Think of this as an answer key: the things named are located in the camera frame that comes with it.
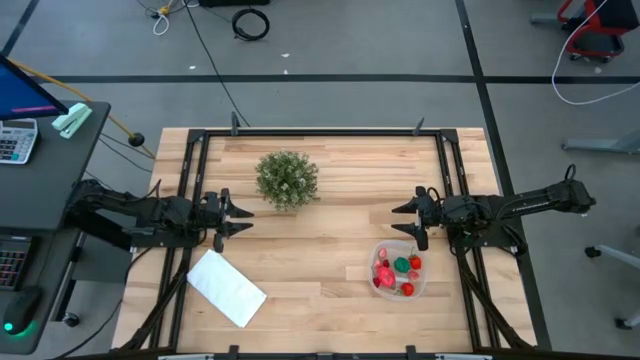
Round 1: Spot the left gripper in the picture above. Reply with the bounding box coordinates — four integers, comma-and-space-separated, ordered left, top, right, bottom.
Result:
202, 188, 255, 254

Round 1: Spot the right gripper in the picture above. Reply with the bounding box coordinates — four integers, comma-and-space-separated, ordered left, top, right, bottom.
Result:
390, 186, 445, 252

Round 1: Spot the clear plastic tupperware container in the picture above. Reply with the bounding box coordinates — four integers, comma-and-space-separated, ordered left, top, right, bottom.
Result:
368, 239, 430, 301

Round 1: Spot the green plant in black pot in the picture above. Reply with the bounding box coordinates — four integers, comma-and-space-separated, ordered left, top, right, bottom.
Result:
254, 149, 321, 212

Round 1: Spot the white folded cloth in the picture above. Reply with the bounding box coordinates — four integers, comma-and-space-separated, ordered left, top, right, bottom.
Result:
186, 248, 268, 329

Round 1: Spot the mint green stapler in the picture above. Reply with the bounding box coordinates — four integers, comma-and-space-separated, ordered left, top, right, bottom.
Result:
51, 102, 94, 140

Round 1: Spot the black desk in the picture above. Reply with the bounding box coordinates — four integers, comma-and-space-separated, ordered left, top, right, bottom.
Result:
0, 99, 112, 356

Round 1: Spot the grey chair base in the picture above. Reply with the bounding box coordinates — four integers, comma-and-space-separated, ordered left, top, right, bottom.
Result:
584, 243, 640, 331
560, 129, 640, 155

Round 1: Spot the black box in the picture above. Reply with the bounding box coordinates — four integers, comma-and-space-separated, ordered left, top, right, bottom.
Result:
198, 0, 271, 8

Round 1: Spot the black keyboard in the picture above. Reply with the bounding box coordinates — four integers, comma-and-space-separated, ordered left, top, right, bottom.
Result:
0, 238, 31, 292

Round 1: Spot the black computer mouse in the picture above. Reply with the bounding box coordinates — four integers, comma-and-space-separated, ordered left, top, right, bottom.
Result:
2, 285, 43, 336

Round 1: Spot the grey desk calculator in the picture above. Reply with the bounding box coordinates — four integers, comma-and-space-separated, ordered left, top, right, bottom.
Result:
0, 118, 39, 166

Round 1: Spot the blue screen monitor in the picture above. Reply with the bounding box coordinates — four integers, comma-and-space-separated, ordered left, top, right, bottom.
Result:
0, 53, 70, 122

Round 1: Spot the red office chair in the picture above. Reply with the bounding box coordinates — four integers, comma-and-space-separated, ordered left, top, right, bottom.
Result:
529, 0, 640, 64

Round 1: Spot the black metal table frame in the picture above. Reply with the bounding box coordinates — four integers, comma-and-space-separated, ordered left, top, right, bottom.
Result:
112, 112, 539, 360

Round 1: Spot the black floor cable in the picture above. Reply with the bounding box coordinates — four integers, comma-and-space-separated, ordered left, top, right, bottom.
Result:
182, 0, 252, 129

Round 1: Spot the coiled black cable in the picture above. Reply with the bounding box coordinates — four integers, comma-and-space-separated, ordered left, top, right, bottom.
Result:
230, 7, 271, 42

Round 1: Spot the white floor cable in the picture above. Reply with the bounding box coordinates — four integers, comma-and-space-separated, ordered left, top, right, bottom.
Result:
551, 0, 640, 107

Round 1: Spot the yellow floor cable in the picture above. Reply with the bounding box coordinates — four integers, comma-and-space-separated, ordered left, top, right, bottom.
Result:
7, 58, 157, 160

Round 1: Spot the white cable loop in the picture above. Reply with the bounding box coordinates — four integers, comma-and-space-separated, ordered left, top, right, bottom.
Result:
152, 4, 174, 37

